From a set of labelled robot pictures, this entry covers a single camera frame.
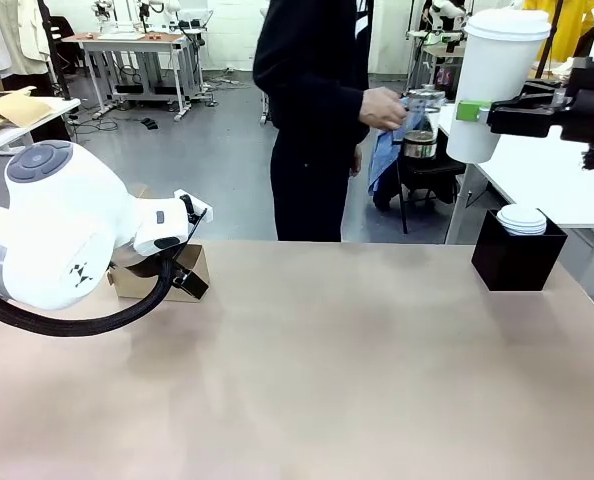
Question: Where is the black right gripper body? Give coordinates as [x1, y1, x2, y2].
[558, 56, 594, 147]

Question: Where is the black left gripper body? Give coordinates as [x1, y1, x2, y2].
[125, 256, 165, 280]

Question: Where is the white paper cup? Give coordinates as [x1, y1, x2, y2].
[445, 32, 548, 164]

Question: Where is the white plastic cup lid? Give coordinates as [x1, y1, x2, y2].
[463, 8, 552, 42]

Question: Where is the glass french press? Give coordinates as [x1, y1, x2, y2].
[401, 83, 447, 161]

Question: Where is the blue cloth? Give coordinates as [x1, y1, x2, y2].
[367, 96, 410, 198]

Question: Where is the person's right forearm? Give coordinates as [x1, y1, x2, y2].
[296, 79, 369, 125]

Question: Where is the person's right hand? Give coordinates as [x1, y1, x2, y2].
[360, 87, 409, 131]

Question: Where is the black pole stand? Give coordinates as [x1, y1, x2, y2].
[531, 0, 566, 81]

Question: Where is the person in yellow jacket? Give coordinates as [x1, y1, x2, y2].
[521, 0, 594, 65]

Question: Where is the white side table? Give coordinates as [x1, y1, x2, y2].
[436, 103, 594, 301]

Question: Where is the stack of white lids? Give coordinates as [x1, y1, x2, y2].
[495, 203, 549, 237]

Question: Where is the grey background robot table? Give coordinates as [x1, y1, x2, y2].
[405, 29, 467, 97]

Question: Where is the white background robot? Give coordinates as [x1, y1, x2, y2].
[90, 0, 184, 32]
[406, 0, 473, 51]

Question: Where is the black square lid box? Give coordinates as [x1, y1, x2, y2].
[470, 206, 569, 293]

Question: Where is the person in black sweatshirt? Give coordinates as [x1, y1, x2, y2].
[251, 0, 371, 244]

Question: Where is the white table with papers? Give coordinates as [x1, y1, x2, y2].
[0, 87, 82, 162]

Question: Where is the brown paper bag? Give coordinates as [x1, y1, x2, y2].
[0, 88, 57, 142]

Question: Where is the grey table with orange mat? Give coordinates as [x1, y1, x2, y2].
[61, 31, 194, 123]

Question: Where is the black office chair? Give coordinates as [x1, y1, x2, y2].
[39, 0, 79, 101]

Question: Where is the cream lab coat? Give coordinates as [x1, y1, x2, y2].
[10, 0, 54, 65]

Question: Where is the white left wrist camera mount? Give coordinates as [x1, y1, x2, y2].
[175, 188, 214, 239]

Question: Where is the black corrugated cable sleeve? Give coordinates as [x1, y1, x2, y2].
[0, 257, 178, 337]

